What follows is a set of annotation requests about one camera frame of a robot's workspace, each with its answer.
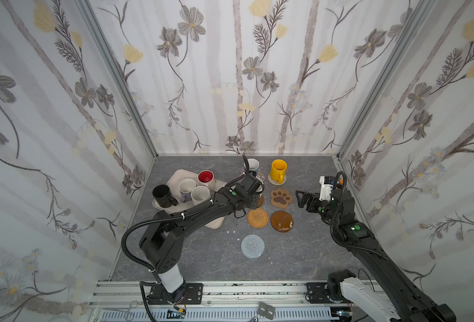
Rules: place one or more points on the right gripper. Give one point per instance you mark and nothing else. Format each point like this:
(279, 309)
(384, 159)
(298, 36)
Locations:
(312, 200)

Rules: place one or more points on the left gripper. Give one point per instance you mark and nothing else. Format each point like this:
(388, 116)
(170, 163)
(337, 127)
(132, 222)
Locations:
(254, 192)

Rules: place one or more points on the brown round wooden coaster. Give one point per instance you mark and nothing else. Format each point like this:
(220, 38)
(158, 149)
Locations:
(260, 201)

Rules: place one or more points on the woven rattan round coaster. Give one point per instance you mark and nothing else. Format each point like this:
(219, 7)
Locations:
(257, 218)

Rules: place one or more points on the brown paw print coaster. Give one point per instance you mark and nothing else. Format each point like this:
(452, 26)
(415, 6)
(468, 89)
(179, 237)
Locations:
(281, 198)

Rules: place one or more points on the blue mug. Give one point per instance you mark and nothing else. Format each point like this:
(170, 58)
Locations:
(253, 166)

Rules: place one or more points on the dark brown glossy round coaster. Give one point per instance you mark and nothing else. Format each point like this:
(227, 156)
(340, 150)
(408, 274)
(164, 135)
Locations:
(282, 221)

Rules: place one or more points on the beige plastic tray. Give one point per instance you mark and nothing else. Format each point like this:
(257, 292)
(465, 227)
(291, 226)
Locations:
(173, 184)

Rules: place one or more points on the yellow mug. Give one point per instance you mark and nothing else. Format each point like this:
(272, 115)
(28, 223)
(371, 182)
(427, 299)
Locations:
(278, 170)

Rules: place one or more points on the grey blue round coaster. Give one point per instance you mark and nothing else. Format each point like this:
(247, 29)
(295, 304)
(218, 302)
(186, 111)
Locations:
(252, 246)

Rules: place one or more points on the white braided round coaster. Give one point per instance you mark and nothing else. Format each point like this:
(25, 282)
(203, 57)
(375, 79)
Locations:
(273, 182)

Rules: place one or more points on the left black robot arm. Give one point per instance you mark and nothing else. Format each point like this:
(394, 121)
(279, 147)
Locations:
(163, 239)

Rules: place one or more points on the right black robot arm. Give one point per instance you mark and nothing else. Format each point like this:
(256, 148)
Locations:
(403, 300)

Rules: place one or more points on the red interior white mug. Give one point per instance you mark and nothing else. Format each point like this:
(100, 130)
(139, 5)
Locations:
(206, 178)

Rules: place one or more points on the white mug centre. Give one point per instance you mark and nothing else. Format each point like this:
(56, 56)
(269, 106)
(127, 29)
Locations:
(200, 194)

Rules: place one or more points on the lavender mug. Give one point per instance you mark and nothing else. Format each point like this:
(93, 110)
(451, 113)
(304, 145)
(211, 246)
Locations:
(186, 186)

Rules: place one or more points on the black mug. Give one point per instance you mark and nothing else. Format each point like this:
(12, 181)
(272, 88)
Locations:
(163, 196)

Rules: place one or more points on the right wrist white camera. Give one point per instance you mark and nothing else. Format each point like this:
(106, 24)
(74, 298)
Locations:
(327, 186)

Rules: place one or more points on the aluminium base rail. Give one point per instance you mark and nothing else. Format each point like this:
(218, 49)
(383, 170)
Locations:
(285, 300)

